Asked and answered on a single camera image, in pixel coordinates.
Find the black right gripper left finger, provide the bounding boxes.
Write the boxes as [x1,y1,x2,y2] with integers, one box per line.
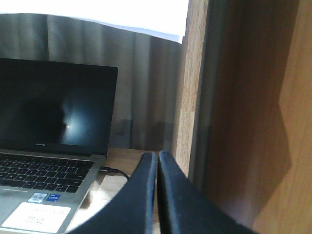
[69,153,157,234]

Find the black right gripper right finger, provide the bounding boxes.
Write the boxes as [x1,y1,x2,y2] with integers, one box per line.
[157,151,253,234]

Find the white paper sheet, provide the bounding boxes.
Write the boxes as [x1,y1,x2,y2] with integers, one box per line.
[0,0,189,43]

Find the white label right on laptop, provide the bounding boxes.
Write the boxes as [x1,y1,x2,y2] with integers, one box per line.
[1,202,71,234]

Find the grey laptop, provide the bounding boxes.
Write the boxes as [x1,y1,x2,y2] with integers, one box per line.
[0,58,118,234]

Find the black cable right of laptop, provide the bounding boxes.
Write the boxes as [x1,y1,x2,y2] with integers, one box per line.
[99,166,130,182]

